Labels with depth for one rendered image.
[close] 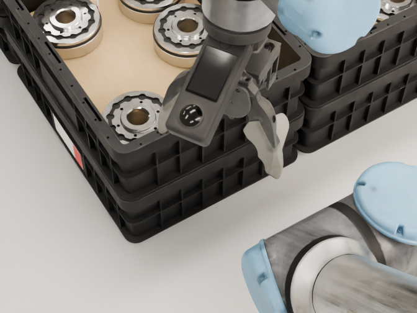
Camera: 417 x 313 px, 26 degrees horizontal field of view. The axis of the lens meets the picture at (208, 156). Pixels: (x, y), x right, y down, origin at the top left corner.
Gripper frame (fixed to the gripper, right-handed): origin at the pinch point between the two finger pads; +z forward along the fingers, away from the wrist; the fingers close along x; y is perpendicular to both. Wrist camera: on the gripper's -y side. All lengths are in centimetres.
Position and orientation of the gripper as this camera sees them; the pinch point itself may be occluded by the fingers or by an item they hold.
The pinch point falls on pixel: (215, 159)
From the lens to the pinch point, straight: 104.6
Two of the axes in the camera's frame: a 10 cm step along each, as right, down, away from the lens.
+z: -0.6, 6.8, 7.3
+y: 4.3, -6.4, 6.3
